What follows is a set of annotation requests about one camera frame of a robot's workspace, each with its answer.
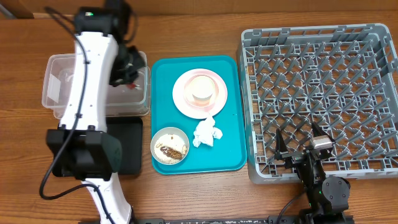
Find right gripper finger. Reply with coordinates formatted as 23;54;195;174
312;122;335;143
275;129;288;155

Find white tissue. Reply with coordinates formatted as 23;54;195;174
193;116;223;147

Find pale green cup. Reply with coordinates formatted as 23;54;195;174
188;75;215;105

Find grey bowl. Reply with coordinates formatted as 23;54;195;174
150;127;190;166

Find rice food leftovers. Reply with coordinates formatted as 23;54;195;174
154;134;188;164

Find red snack wrapper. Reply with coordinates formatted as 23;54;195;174
127;83;140;90

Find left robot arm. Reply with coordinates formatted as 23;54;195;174
46;1;146;223

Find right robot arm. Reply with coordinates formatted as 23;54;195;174
274;123;354;223

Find grey dishwasher rack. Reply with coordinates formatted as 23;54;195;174
238;24;397;184

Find teal serving tray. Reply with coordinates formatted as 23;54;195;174
151;55;247;175

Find black plastic tray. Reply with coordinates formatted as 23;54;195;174
52;116;144;177

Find small pink bowl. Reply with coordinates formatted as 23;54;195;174
184;75;219;108

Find clear plastic bin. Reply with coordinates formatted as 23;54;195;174
42;54;150;119

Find large pink plate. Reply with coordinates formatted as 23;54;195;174
172;68;228;119

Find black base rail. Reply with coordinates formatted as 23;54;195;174
134;215;355;224

